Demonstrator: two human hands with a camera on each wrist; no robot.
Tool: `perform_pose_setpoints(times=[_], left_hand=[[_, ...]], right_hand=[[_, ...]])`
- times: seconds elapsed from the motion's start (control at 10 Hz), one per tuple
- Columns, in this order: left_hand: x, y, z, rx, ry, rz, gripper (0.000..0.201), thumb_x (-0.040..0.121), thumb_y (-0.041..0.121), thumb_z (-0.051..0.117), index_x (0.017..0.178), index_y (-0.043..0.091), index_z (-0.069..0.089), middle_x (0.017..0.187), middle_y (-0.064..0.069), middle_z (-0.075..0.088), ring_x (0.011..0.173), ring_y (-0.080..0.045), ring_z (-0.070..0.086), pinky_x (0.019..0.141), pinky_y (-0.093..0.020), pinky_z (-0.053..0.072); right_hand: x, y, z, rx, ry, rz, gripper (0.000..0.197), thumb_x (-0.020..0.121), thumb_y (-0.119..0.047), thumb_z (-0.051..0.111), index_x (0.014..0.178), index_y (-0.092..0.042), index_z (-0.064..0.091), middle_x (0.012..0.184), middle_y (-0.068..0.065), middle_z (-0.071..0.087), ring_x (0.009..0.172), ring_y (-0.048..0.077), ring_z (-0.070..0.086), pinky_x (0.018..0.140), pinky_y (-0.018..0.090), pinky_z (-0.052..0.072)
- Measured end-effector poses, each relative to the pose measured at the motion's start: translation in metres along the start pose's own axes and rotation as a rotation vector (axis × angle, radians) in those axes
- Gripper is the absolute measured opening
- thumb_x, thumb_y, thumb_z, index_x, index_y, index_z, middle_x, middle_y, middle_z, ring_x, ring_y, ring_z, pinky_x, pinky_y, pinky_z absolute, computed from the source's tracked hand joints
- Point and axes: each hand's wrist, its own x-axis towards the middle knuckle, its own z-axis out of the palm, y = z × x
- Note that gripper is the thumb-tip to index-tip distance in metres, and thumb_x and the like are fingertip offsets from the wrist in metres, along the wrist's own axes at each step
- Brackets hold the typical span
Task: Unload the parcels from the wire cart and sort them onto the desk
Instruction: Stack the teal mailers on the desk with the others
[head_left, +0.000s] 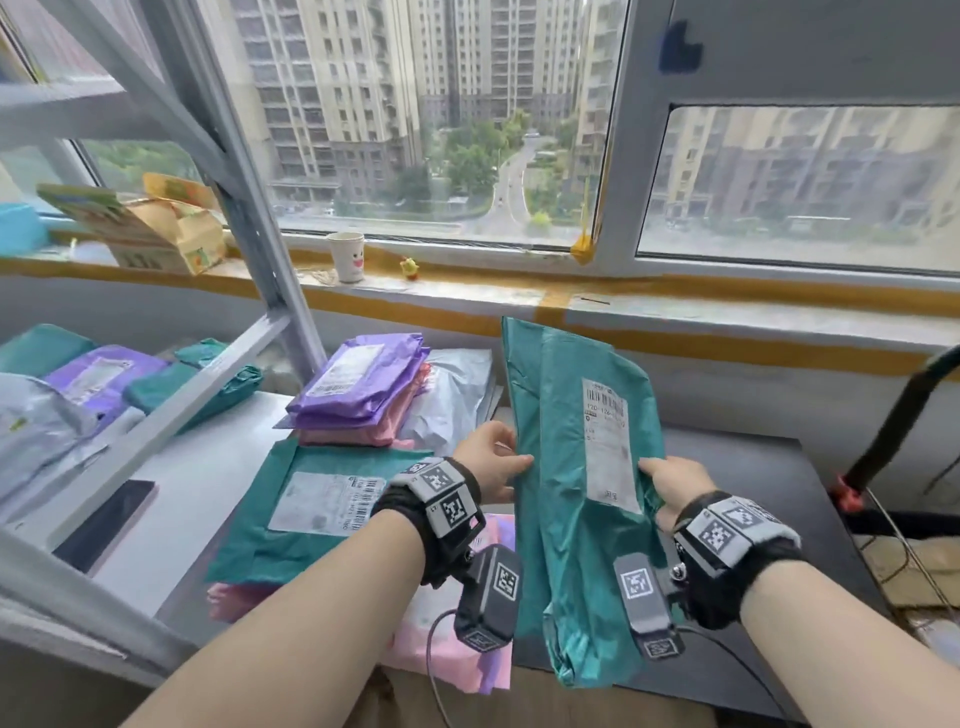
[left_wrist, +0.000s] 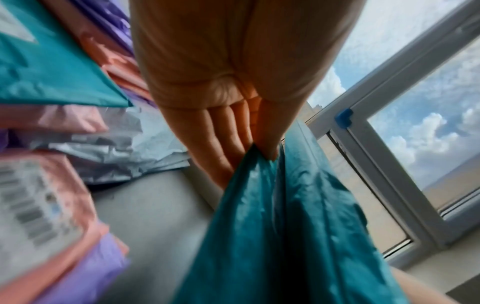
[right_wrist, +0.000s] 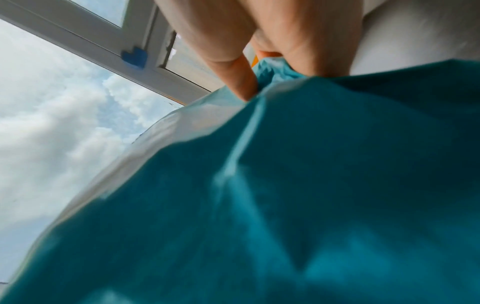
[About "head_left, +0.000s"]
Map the person's left hand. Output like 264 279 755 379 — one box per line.
452 421 535 505

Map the person's right hand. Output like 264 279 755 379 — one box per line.
637 455 720 535

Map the grey-white mailer bag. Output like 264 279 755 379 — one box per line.
397 347 496 459

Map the black wire cart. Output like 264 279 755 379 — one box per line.
828 344 960 655

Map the brown cardboard box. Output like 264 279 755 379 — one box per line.
854 536 960 610
903 605 960 663

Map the person's left forearm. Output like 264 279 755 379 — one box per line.
123 509 427 728

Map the person's right forearm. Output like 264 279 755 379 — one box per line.
738 558 960 728

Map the left marker wristband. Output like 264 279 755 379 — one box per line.
371 457 487 588

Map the marker wristband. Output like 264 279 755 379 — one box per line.
371 457 487 588
671 491 808 630

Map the right marker wristband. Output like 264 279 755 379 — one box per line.
671 491 808 630

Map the white paper cup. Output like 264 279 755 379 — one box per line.
326 230 367 286

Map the white metal shelf rack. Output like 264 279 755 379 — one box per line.
0 0 328 676

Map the white framed window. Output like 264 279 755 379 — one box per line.
0 0 960 280

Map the black smartphone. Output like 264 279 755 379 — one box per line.
52 479 160 577

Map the colourful printed paper box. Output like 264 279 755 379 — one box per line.
35 172 229 277

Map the blue tape patch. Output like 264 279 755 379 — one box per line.
658 20 706 76

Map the clear grey plastic bag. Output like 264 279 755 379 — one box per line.
0 373 148 528

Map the blue plastic basket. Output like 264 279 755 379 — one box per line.
0 202 51 259

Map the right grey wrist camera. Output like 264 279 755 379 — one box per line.
613 553 688 661

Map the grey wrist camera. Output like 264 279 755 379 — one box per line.
613 553 688 661
453 545 524 654

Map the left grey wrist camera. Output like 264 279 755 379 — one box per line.
453 545 524 654

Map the left black camera cable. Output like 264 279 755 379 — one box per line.
425 607 460 728

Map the black elastic cord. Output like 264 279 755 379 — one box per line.
922 455 960 498

